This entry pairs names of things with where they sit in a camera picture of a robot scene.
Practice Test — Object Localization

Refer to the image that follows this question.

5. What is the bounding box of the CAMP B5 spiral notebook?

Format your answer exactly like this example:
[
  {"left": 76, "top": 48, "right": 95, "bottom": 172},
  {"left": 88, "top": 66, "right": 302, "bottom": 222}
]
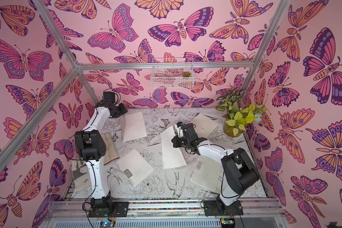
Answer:
[{"left": 191, "top": 114, "right": 218, "bottom": 138}]

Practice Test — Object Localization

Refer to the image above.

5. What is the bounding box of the torn white lined page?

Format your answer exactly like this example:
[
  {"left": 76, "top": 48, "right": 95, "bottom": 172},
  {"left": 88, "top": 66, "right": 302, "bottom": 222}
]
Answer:
[{"left": 120, "top": 112, "right": 147, "bottom": 142}]

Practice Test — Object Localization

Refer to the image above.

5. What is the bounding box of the white wire wall basket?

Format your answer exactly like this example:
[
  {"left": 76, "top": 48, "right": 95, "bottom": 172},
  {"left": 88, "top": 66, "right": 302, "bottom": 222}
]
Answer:
[{"left": 149, "top": 57, "right": 195, "bottom": 89}]

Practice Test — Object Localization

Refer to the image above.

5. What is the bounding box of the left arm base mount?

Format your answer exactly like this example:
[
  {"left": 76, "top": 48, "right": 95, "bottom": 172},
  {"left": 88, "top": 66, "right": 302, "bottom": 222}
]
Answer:
[{"left": 88, "top": 197, "right": 129, "bottom": 218}]

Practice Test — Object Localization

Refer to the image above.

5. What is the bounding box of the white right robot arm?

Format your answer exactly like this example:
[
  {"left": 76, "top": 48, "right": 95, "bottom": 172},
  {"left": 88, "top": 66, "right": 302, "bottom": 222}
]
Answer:
[{"left": 171, "top": 122, "right": 260, "bottom": 207}]

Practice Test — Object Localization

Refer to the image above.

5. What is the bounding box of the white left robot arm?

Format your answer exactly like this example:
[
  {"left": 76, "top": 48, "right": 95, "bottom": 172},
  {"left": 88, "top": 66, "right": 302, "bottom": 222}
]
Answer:
[{"left": 74, "top": 90, "right": 128, "bottom": 200}]

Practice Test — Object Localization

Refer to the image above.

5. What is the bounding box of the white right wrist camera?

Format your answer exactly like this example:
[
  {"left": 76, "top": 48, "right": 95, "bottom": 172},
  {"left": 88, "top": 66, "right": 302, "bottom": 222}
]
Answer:
[{"left": 175, "top": 122, "right": 184, "bottom": 137}]

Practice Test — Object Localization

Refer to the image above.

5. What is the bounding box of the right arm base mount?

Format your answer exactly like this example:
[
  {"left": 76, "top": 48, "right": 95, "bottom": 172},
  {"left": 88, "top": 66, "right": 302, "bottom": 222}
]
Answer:
[{"left": 200, "top": 200, "right": 244, "bottom": 216}]

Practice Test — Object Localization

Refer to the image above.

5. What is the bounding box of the aluminium front rail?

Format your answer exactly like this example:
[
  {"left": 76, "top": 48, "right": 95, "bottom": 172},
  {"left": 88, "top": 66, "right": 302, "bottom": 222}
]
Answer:
[{"left": 43, "top": 198, "right": 289, "bottom": 228}]

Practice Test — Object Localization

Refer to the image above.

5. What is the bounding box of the green leafy plant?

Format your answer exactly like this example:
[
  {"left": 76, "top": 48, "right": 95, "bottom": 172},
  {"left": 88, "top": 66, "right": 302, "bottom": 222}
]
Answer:
[{"left": 216, "top": 88, "right": 266, "bottom": 133}]

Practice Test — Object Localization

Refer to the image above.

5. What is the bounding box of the white spiral notebook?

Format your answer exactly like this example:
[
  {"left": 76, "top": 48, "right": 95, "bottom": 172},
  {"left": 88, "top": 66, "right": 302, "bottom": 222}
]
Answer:
[{"left": 160, "top": 126, "right": 186, "bottom": 169}]

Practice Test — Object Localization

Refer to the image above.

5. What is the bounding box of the amber glass plant vase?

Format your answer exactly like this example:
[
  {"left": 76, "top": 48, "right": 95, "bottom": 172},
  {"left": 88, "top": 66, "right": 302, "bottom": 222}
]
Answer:
[{"left": 223, "top": 122, "right": 242, "bottom": 137}]

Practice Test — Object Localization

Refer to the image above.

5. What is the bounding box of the small succulent in basket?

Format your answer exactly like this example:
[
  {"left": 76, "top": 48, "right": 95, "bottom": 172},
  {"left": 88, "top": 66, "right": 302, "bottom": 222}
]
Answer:
[{"left": 182, "top": 72, "right": 192, "bottom": 78}]

